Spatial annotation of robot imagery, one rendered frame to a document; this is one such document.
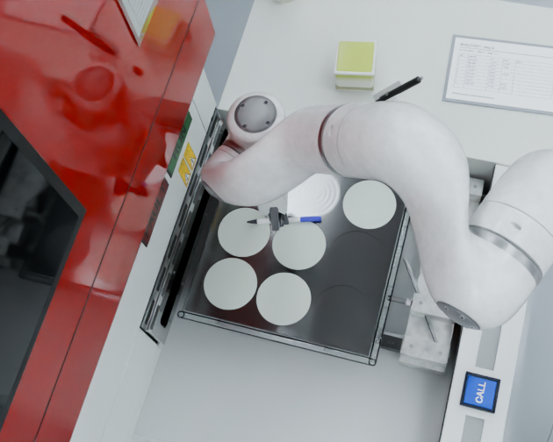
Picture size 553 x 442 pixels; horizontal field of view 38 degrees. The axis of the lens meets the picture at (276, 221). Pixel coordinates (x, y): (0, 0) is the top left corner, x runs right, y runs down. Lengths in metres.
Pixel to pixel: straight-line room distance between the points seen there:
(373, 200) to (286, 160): 0.49
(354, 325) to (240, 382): 0.24
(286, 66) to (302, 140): 0.60
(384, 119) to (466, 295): 0.20
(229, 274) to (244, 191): 0.41
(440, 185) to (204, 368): 0.80
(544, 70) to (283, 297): 0.64
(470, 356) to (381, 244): 0.27
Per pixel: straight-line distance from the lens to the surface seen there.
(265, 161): 1.06
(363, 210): 1.51
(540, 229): 0.88
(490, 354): 1.38
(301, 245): 1.49
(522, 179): 0.90
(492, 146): 1.51
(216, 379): 1.52
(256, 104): 1.16
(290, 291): 1.46
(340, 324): 1.44
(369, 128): 0.87
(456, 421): 1.35
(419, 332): 1.46
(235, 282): 1.48
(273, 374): 1.51
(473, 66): 1.58
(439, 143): 0.85
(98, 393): 1.32
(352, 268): 1.47
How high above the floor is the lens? 2.29
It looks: 67 degrees down
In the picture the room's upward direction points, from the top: 17 degrees counter-clockwise
